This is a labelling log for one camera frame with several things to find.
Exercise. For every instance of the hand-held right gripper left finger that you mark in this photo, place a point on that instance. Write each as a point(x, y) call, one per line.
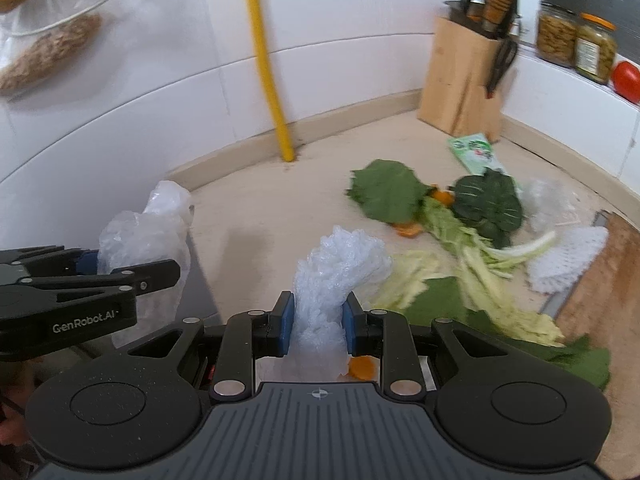
point(286, 322)

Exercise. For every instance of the clear plastic bag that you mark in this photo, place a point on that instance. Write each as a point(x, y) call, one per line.
point(140, 240)
point(545, 202)

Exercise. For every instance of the green plastic packet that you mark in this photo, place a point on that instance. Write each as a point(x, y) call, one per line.
point(475, 152)

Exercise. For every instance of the red tomato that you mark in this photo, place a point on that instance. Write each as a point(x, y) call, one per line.
point(627, 82)

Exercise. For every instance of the wooden cutting board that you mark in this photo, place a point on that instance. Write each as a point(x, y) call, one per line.
point(605, 280)

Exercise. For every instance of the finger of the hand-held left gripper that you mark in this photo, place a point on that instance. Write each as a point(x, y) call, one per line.
point(150, 275)
point(87, 261)

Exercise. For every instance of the white foam fruit net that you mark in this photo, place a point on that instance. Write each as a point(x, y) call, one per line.
point(340, 265)
point(565, 260)

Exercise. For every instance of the black scissors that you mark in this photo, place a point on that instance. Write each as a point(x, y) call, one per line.
point(505, 60)

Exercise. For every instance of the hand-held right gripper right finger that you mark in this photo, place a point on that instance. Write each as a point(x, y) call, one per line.
point(350, 322)

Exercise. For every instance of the wooden knife block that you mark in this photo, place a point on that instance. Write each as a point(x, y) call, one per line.
point(455, 85)

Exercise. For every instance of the yellow pipe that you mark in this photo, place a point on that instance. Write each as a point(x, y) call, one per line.
point(265, 60)

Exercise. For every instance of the dark green leaf cluster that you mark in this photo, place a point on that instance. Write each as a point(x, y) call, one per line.
point(487, 205)

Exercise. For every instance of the napa cabbage leaf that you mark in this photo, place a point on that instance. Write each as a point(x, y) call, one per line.
point(407, 280)

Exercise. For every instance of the dark-lidded pickle jar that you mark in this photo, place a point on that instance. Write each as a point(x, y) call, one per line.
point(556, 35)

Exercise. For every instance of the orange-lidded pickle jar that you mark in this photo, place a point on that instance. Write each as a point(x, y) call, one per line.
point(595, 52)

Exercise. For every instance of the round green leaf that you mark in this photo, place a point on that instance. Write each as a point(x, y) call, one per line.
point(385, 190)

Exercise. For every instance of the long pale vegetable stalks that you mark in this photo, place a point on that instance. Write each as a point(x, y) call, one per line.
point(470, 255)

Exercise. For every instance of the large green leaves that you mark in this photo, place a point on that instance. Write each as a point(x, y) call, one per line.
point(585, 360)

